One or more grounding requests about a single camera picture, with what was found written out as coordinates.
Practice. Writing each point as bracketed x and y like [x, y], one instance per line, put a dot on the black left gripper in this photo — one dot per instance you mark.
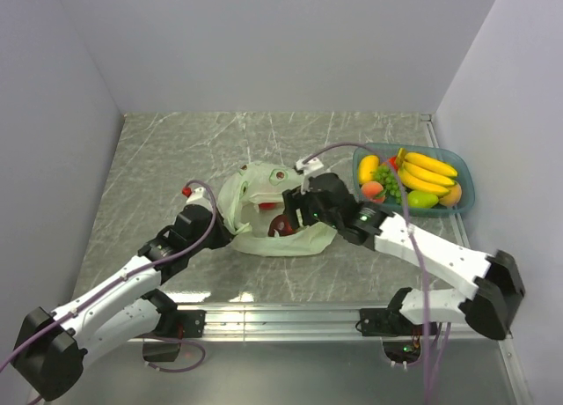
[224, 234]

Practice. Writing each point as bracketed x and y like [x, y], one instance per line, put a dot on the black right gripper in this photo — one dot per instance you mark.
[290, 202]

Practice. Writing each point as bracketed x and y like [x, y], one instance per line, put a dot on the green printed plastic bag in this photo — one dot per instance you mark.
[251, 204]

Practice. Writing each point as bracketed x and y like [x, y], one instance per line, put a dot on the green grape bunch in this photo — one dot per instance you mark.
[385, 177]

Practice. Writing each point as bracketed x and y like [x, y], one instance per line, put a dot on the green fruit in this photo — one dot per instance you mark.
[422, 199]

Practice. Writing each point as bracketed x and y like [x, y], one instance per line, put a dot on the yellow bananas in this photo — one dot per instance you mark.
[418, 171]

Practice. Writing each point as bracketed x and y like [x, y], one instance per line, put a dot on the orange fruit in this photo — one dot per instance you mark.
[453, 197]

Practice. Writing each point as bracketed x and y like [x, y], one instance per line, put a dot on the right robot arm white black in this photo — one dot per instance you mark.
[485, 290]

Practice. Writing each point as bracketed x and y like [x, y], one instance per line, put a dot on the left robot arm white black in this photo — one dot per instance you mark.
[54, 348]

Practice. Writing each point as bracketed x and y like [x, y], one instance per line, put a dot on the pink peach with leaf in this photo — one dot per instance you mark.
[374, 191]

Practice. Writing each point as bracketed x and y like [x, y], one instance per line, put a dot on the red yellow mango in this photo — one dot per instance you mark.
[391, 163]

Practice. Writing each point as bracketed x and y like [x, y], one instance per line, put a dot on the teal transparent plastic tray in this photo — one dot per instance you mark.
[385, 151]

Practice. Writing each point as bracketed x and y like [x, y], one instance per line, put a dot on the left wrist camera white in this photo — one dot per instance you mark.
[200, 196]

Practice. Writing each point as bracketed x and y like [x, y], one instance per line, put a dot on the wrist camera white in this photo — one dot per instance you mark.
[200, 196]
[309, 170]

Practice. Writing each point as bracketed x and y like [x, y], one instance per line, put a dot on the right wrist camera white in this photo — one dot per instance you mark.
[309, 170]

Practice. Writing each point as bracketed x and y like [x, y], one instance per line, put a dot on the black box under rail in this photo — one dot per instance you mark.
[160, 352]

